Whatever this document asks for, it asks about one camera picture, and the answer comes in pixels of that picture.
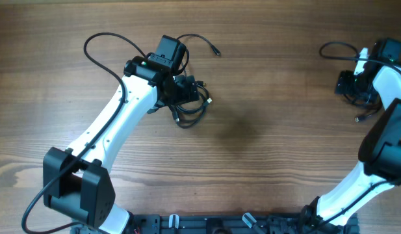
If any thick black cable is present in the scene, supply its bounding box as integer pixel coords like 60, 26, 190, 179
167, 80, 213, 129

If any thin black cable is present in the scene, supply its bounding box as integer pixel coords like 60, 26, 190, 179
176, 32, 222, 77

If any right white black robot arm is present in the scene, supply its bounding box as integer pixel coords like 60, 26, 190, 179
294, 38, 401, 233

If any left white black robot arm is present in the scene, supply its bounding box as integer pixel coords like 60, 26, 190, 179
42, 36, 199, 233

